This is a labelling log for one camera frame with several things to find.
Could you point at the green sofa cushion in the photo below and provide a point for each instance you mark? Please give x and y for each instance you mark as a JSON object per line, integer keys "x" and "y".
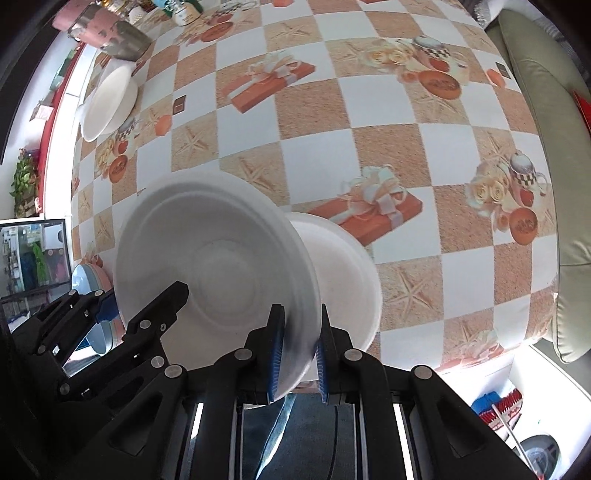
{"x": 550, "y": 80}

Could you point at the red white broom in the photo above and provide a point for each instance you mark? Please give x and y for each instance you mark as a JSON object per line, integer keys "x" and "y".
{"x": 497, "y": 411}

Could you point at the potted green plant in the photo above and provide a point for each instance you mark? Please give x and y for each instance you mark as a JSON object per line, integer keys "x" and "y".
{"x": 25, "y": 185}

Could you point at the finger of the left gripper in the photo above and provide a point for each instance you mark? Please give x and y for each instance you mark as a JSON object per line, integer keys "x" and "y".
{"x": 156, "y": 318}
{"x": 71, "y": 316}

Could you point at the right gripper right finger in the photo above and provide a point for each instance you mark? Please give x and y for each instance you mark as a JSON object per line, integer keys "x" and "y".
{"x": 347, "y": 375}

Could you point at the pink plastic bowl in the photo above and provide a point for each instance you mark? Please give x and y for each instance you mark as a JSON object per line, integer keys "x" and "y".
{"x": 98, "y": 279}

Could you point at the patterned tablecloth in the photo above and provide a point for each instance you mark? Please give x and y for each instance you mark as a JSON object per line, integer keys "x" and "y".
{"x": 398, "y": 119}

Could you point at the red cushion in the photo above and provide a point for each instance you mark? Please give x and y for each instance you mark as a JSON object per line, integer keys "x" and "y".
{"x": 584, "y": 107}

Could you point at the starbucks paper cup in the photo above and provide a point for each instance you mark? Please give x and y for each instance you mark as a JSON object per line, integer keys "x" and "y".
{"x": 184, "y": 12}

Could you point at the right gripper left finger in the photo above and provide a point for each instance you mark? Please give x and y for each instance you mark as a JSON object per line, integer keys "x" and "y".
{"x": 249, "y": 375}

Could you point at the metal cup pink sleeve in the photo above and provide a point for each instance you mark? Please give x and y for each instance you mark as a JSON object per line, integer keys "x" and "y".
{"x": 94, "y": 25}

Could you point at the glass display cabinet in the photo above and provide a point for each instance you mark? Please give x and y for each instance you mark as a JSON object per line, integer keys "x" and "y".
{"x": 34, "y": 262}

